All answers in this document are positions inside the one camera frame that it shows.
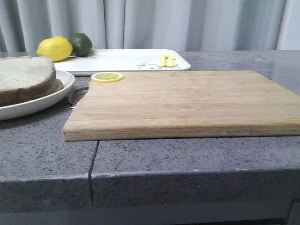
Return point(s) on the green lime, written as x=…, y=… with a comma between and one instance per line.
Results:
x=81, y=43

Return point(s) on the yellow lemon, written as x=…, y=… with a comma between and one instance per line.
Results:
x=56, y=48

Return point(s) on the white bear tray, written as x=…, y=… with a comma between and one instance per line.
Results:
x=120, y=60

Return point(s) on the white round plate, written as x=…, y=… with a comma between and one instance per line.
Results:
x=36, y=105

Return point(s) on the white bread slice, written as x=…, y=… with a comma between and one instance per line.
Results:
x=25, y=78

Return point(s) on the yellow plastic fork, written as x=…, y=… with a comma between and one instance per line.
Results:
x=162, y=60

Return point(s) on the lemon slice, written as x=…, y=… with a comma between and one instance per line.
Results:
x=107, y=77

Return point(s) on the grey curtain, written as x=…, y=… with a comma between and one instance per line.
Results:
x=181, y=25

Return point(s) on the bottom bread slice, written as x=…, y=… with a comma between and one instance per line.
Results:
x=57, y=86

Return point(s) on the metal board handle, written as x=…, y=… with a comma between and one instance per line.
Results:
x=72, y=99

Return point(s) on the wooden cutting board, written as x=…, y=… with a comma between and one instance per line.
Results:
x=184, y=104

